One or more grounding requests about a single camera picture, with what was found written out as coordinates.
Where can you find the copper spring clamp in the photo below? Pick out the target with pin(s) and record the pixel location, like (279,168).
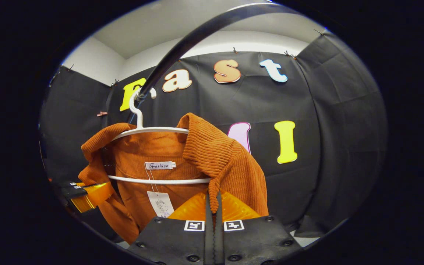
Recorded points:
(101,113)

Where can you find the black metal clothes rack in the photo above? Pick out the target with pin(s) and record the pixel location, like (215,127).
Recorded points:
(197,35)

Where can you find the white plastic hanger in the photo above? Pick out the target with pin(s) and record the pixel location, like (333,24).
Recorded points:
(138,117)

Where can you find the black backdrop cloth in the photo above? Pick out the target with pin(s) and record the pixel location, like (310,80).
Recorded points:
(326,147)

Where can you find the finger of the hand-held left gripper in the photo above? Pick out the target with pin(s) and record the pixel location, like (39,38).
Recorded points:
(74,192)

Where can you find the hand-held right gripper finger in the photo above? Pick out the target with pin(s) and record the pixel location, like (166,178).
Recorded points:
(218,246)
(209,246)

